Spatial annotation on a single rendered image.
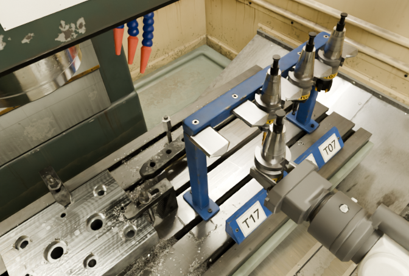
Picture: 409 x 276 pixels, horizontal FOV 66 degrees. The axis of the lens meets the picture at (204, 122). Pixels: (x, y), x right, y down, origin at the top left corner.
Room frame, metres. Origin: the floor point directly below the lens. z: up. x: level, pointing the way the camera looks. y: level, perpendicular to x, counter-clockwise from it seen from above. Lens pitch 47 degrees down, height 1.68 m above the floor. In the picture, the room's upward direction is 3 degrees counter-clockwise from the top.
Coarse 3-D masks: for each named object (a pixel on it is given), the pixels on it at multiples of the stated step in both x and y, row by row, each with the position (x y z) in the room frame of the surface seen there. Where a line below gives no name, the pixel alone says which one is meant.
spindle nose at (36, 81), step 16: (32, 64) 0.29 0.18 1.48; (48, 64) 0.30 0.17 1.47; (64, 64) 0.32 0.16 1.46; (0, 80) 0.27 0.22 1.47; (16, 80) 0.28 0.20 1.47; (32, 80) 0.28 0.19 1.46; (48, 80) 0.29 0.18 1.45; (64, 80) 0.31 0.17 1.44; (0, 96) 0.27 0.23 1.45; (16, 96) 0.28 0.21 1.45; (32, 96) 0.28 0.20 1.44
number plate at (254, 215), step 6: (258, 204) 0.38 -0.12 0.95; (246, 210) 0.36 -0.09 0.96; (252, 210) 0.37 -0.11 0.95; (258, 210) 0.37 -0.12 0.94; (240, 216) 0.35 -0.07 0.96; (246, 216) 0.35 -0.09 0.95; (252, 216) 0.36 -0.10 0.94; (258, 216) 0.36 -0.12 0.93; (264, 216) 0.36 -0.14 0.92; (240, 222) 0.34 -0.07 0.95; (246, 222) 0.34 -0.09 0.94; (252, 222) 0.34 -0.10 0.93; (258, 222) 0.35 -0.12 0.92; (240, 228) 0.33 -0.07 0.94; (246, 228) 0.33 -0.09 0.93; (252, 228) 0.33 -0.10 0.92; (246, 234) 0.32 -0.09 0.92
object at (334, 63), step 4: (320, 52) 0.63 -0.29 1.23; (344, 52) 0.62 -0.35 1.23; (320, 56) 0.61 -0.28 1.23; (344, 56) 0.61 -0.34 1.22; (320, 60) 0.61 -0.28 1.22; (324, 60) 0.60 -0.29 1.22; (328, 60) 0.59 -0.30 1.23; (332, 60) 0.59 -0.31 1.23; (336, 60) 0.59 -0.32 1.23; (340, 60) 0.60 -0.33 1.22; (328, 64) 0.59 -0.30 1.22; (332, 64) 0.59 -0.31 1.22; (336, 64) 0.59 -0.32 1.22; (340, 64) 0.60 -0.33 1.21; (332, 68) 0.59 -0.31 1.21; (336, 68) 0.59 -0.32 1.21
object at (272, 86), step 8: (280, 72) 0.48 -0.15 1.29; (272, 80) 0.47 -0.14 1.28; (280, 80) 0.47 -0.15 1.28; (264, 88) 0.47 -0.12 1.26; (272, 88) 0.46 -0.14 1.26; (280, 88) 0.47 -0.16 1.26; (264, 96) 0.47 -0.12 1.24; (272, 96) 0.46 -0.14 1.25; (280, 96) 0.47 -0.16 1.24; (272, 104) 0.46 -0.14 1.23
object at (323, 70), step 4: (316, 60) 0.61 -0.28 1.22; (316, 64) 0.59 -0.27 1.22; (320, 64) 0.59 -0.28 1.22; (324, 64) 0.59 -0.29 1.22; (316, 68) 0.58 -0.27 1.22; (320, 68) 0.58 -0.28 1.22; (324, 68) 0.58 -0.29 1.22; (328, 68) 0.57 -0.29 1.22; (316, 72) 0.56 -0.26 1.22; (320, 72) 0.56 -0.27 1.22; (324, 72) 0.56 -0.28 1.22; (328, 72) 0.56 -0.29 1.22; (320, 76) 0.55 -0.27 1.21; (324, 76) 0.55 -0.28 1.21; (328, 76) 0.55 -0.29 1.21
